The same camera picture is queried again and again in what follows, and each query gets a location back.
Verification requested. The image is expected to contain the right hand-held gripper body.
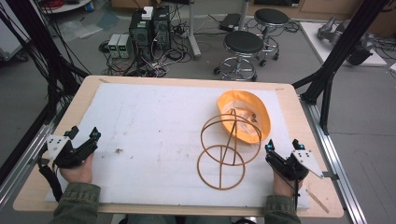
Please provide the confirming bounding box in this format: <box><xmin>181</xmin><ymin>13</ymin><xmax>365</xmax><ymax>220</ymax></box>
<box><xmin>264</xmin><ymin>150</ymin><xmax>325</xmax><ymax>182</ymax></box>

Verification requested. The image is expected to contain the small white box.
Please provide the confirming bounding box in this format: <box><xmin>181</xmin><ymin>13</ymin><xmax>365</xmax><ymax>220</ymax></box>
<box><xmin>141</xmin><ymin>6</ymin><xmax>155</xmax><ymax>21</ymax></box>

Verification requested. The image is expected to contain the white floor platform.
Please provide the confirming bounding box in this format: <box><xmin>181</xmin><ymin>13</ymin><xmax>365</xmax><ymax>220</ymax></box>
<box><xmin>299</xmin><ymin>21</ymin><xmax>389</xmax><ymax>68</ymax></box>

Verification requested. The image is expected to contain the black frame strut with cables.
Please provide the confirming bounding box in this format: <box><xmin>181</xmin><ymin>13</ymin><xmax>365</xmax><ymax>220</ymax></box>
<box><xmin>0</xmin><ymin>0</ymin><xmax>92</xmax><ymax>125</ymax></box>

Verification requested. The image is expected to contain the thin black cable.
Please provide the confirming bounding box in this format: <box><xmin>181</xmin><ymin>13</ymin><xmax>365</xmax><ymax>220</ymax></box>
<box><xmin>267</xmin><ymin>158</ymin><xmax>301</xmax><ymax>213</ymax></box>

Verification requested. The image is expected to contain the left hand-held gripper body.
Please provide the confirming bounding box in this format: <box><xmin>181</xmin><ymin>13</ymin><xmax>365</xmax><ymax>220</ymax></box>
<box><xmin>46</xmin><ymin>135</ymin><xmax>98</xmax><ymax>169</ymax></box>

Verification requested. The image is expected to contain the wooden ring hat stand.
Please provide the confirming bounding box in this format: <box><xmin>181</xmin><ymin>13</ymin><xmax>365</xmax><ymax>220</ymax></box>
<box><xmin>196</xmin><ymin>113</ymin><xmax>262</xmax><ymax>191</ymax></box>

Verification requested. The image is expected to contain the black strap cable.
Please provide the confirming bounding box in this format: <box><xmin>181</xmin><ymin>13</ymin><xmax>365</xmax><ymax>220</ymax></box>
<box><xmin>37</xmin><ymin>154</ymin><xmax>64</xmax><ymax>203</ymax></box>

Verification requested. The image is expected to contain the white foam mat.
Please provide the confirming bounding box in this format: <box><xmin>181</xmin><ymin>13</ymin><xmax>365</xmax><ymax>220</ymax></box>
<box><xmin>45</xmin><ymin>82</ymin><xmax>311</xmax><ymax>210</ymax></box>

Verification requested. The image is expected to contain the aluminium rail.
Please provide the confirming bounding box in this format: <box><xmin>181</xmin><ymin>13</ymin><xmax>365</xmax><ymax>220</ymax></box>
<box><xmin>299</xmin><ymin>95</ymin><xmax>369</xmax><ymax>224</ymax></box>
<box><xmin>0</xmin><ymin>122</ymin><xmax>59</xmax><ymax>208</ymax></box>

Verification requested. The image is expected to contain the yellow bucket hat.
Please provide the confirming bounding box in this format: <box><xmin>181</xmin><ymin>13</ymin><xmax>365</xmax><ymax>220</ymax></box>
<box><xmin>216</xmin><ymin>90</ymin><xmax>272</xmax><ymax>145</ymax></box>

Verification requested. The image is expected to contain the black computer tower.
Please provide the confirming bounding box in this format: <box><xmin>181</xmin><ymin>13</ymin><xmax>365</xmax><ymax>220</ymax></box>
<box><xmin>151</xmin><ymin>5</ymin><xmax>173</xmax><ymax>51</ymax></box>
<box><xmin>128</xmin><ymin>8</ymin><xmax>154</xmax><ymax>63</ymax></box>

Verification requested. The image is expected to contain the flat black box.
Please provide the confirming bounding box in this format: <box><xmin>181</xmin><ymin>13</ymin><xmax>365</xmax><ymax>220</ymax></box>
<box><xmin>219</xmin><ymin>12</ymin><xmax>243</xmax><ymax>33</ymax></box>

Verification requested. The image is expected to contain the black round stool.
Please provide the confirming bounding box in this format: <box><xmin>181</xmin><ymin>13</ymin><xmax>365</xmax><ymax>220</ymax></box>
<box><xmin>253</xmin><ymin>7</ymin><xmax>290</xmax><ymax>68</ymax></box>
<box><xmin>213</xmin><ymin>30</ymin><xmax>265</xmax><ymax>83</ymax></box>

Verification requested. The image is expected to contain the tangle of floor cables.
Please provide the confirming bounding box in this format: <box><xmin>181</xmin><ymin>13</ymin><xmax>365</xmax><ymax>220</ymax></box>
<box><xmin>98</xmin><ymin>18</ymin><xmax>194</xmax><ymax>78</ymax></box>

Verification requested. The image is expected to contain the grey metal table leg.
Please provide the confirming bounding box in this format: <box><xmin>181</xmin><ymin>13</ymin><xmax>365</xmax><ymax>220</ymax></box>
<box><xmin>186</xmin><ymin>0</ymin><xmax>203</xmax><ymax>61</ymax></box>

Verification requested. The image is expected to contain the person's left hand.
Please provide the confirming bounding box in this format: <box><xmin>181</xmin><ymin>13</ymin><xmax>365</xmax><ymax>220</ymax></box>
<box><xmin>59</xmin><ymin>153</ymin><xmax>94</xmax><ymax>185</ymax></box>

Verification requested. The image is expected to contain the wooden stick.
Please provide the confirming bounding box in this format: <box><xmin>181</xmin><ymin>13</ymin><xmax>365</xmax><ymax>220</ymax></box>
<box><xmin>305</xmin><ymin>188</ymin><xmax>330</xmax><ymax>215</ymax></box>

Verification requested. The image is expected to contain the person's right hand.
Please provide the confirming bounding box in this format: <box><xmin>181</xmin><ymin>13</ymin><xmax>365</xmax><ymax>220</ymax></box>
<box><xmin>273</xmin><ymin>170</ymin><xmax>304</xmax><ymax>199</ymax></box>

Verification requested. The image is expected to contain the grey power supply box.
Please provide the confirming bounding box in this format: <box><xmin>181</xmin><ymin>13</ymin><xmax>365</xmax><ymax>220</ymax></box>
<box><xmin>118</xmin><ymin>34</ymin><xmax>134</xmax><ymax>60</ymax></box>
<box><xmin>106</xmin><ymin>34</ymin><xmax>121</xmax><ymax>59</ymax></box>

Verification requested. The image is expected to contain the round white table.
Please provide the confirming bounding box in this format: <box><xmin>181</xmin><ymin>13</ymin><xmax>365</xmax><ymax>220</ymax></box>
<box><xmin>39</xmin><ymin>0</ymin><xmax>95</xmax><ymax>15</ymax></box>

